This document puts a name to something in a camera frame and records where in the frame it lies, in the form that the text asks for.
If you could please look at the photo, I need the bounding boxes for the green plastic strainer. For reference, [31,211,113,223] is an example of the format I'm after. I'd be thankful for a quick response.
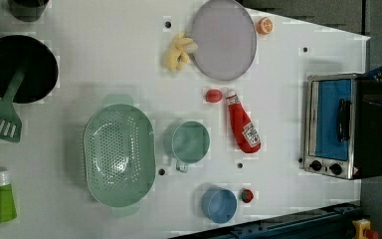
[83,94,156,218]

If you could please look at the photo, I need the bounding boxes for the dark grey cup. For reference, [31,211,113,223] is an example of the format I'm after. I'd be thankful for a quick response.
[7,0,50,22]

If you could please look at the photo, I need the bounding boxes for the blue metal frame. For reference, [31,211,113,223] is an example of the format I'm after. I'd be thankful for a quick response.
[169,203,363,239]

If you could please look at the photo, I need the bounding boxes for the yellow red toy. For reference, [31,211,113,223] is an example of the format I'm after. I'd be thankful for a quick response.
[352,219,381,239]

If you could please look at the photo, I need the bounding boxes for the yellow plush banana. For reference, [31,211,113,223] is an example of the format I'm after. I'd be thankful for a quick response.
[164,32,198,72]

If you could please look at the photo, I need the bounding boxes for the green mug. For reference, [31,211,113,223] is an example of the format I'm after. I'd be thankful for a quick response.
[163,120,211,173]

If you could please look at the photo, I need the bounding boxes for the green bottle white cap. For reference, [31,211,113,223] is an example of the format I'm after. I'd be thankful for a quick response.
[0,167,17,223]

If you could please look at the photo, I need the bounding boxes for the green plastic spatula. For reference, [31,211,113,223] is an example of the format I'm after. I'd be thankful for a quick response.
[0,66,27,142]

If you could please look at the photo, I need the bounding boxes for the blue cup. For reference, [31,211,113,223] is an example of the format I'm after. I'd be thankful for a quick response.
[202,186,238,224]

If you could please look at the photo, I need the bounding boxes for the orange slice toy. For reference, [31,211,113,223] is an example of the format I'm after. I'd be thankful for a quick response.
[256,17,274,35]

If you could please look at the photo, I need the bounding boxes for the grey round plate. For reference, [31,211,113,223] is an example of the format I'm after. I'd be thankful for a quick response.
[190,0,257,81]

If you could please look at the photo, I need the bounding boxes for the red plush ketchup bottle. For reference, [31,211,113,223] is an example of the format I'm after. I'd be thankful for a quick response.
[226,90,262,153]

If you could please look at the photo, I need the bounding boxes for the red plush strawberry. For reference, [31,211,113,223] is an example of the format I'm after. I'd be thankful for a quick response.
[241,188,254,203]

